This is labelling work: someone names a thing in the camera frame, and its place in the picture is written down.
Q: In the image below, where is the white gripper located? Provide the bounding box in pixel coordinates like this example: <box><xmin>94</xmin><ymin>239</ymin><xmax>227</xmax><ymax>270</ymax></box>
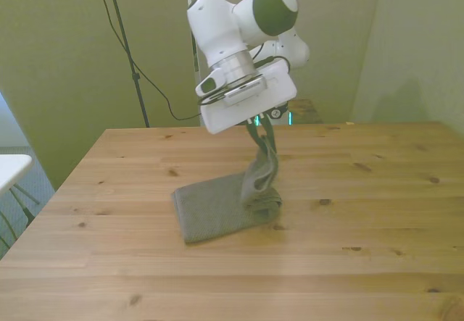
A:
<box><xmin>199</xmin><ymin>59</ymin><xmax>299</xmax><ymax>154</ymax></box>

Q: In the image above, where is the grey towel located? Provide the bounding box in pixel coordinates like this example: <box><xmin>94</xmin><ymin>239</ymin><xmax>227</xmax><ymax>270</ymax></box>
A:
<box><xmin>171</xmin><ymin>135</ymin><xmax>283</xmax><ymax>245</ymax></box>

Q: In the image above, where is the black tripod stand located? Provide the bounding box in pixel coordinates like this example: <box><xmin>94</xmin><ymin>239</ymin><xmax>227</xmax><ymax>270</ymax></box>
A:
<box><xmin>102</xmin><ymin>0</ymin><xmax>151</xmax><ymax>128</ymax></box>

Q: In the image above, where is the white folding table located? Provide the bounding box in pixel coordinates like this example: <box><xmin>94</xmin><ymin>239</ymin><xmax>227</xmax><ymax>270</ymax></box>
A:
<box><xmin>0</xmin><ymin>154</ymin><xmax>41</xmax><ymax>251</ymax></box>

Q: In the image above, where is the silver wrist camera bar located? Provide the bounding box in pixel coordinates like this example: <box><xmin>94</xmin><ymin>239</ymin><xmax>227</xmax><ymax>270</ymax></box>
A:
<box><xmin>222</xmin><ymin>75</ymin><xmax>268</xmax><ymax>107</ymax></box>

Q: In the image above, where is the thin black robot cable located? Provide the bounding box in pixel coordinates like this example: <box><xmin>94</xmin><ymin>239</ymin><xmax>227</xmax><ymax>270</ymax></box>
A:
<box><xmin>197</xmin><ymin>41</ymin><xmax>291</xmax><ymax>105</ymax></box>

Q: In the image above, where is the long black hanging cable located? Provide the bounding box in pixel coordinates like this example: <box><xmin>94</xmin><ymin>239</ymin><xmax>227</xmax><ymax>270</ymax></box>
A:
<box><xmin>91</xmin><ymin>0</ymin><xmax>202</xmax><ymax>122</ymax></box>

